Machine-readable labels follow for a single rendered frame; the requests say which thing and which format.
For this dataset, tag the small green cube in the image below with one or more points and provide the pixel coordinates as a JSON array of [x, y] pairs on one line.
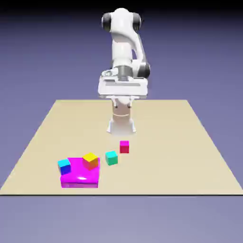
[[111, 158]]

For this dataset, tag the small blue cube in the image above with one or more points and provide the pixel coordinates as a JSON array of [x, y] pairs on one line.
[[64, 167]]

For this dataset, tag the small yellow cube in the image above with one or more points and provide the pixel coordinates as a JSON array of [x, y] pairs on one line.
[[90, 161]]

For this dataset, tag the small red cube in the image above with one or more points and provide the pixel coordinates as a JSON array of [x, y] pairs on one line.
[[124, 148]]

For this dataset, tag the large magenta box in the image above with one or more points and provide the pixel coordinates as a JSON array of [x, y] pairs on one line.
[[81, 176]]

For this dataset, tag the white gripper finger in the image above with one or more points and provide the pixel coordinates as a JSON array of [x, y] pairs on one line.
[[129, 103], [115, 103]]

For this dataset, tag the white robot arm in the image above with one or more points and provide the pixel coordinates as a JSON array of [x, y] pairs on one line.
[[121, 38]]

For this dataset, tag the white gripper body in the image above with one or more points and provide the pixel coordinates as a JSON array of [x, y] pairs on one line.
[[122, 89]]

